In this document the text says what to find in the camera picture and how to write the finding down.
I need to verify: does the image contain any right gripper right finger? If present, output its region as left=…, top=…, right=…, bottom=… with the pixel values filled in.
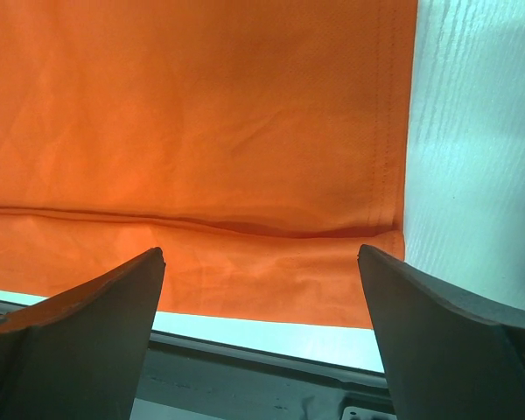
left=358, top=245, right=525, bottom=419

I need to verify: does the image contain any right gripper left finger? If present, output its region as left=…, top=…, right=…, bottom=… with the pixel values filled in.
left=0, top=248, right=165, bottom=419

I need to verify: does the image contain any orange t-shirt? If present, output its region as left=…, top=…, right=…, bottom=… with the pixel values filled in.
left=0, top=1, right=417, bottom=328

